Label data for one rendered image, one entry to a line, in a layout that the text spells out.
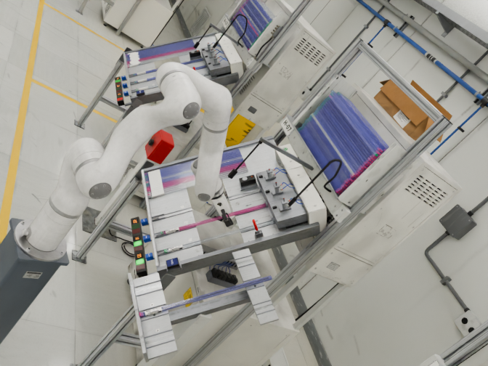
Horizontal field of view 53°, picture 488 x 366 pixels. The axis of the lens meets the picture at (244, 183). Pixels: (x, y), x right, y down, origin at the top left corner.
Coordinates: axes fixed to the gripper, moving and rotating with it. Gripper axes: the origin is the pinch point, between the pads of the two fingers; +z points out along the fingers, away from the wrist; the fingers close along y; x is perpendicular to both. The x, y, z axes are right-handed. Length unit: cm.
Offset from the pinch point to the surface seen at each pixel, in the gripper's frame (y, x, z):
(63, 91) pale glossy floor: 248, 101, 33
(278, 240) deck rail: -10.1, -16.3, 14.9
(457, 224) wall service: 38, -128, 124
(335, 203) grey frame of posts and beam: -7.1, -44.4, 10.9
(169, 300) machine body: 9, 46, 48
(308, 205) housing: -3.6, -33.8, 9.0
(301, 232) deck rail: -10.1, -26.6, 16.4
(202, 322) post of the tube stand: -36.6, 22.9, 10.8
